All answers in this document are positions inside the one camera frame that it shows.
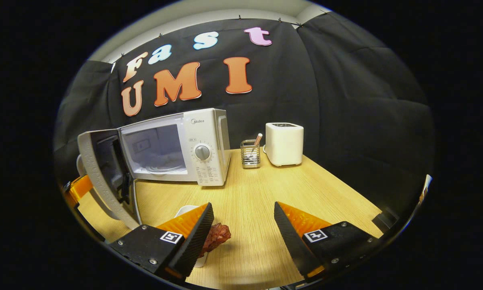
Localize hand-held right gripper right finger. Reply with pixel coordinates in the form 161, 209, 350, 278
274, 201, 381, 280

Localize wire utensil holder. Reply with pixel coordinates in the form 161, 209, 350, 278
240, 139, 261, 169

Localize white microwave oven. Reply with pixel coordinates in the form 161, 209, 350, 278
77, 108, 232, 230

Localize white dish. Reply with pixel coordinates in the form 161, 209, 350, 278
175, 205, 209, 268

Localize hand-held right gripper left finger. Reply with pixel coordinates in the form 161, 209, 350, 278
108, 202, 215, 282

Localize reddish brown meat piece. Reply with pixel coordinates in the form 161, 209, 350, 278
199, 224, 232, 258

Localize white toaster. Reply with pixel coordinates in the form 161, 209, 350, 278
263, 122, 305, 167

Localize black flat object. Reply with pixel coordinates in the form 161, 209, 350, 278
372, 209, 400, 233

